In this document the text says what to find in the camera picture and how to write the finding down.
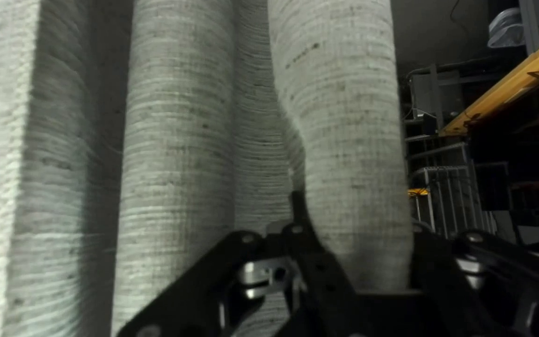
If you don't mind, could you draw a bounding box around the wooden shelf board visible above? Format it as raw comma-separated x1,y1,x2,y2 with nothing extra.
440,24,539,139

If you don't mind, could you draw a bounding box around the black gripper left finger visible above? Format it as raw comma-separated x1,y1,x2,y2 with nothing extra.
116,189,359,337

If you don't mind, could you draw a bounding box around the grey woven fabric curtain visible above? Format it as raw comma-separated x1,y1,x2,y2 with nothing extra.
0,0,415,337

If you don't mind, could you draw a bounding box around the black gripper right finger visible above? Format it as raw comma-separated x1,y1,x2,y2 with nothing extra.
408,221,539,337

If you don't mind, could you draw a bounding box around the white bundle on shelf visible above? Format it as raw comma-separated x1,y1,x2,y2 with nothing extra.
484,6,528,51

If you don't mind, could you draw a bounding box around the grey metal shelf post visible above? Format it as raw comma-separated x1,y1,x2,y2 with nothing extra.
518,0,539,54

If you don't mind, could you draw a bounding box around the metal wire rack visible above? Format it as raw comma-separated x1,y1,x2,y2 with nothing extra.
406,142,501,240

